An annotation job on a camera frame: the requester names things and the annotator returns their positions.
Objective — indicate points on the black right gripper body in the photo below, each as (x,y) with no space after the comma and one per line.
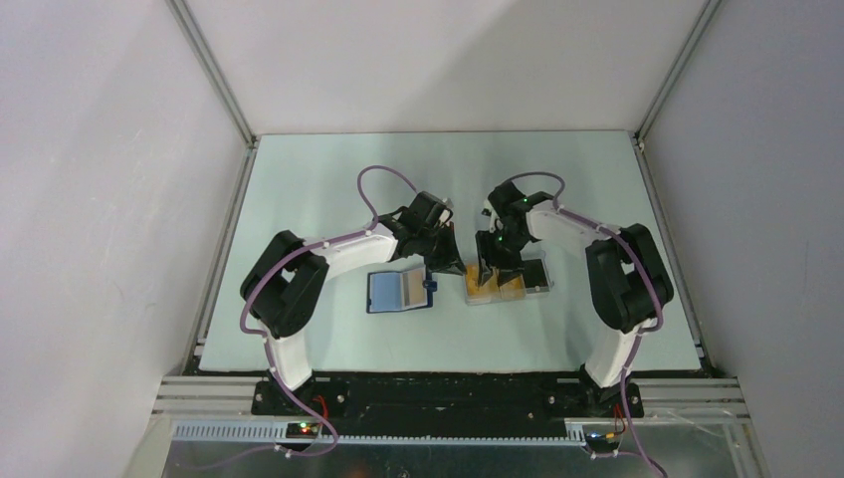
(508,242)

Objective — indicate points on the right controller board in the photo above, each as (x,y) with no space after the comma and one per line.
(608,437)

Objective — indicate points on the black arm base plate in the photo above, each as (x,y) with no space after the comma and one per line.
(444,404)

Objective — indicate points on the blue card holder wallet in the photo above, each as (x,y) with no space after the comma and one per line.
(390,292)

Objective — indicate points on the controller board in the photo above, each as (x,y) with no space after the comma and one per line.
(608,437)
(303,430)

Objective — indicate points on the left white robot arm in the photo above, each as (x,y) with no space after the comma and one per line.
(282,289)

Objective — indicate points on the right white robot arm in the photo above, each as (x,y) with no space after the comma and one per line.
(628,280)

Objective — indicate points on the orange card stack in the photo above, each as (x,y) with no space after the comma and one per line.
(476,294)

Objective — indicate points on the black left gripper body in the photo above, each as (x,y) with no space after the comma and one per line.
(431,241)

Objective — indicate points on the left controller board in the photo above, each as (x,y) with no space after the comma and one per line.
(303,430)

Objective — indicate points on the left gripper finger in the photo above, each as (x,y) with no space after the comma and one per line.
(438,264)
(449,258)

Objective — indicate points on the grey cable duct strip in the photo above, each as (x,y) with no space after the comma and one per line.
(277,432)

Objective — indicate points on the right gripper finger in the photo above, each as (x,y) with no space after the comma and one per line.
(486,253)
(508,266)

